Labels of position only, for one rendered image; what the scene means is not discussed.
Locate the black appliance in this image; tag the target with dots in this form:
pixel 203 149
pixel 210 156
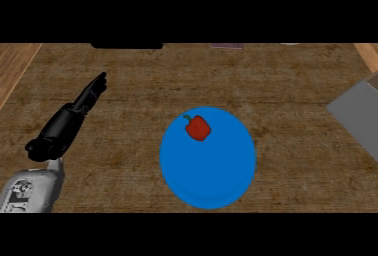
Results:
pixel 127 45

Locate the purple flat object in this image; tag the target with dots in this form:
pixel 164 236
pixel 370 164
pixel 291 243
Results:
pixel 226 45

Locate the pale flat object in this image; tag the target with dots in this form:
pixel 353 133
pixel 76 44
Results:
pixel 290 43

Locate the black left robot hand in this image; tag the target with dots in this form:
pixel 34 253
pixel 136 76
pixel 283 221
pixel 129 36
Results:
pixel 61 128

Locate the blue oval plate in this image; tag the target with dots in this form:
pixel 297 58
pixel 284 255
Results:
pixel 209 166

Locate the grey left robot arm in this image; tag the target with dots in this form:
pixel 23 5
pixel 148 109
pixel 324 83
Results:
pixel 30 190

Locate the grey cardboard box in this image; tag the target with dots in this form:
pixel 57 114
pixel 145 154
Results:
pixel 358 113

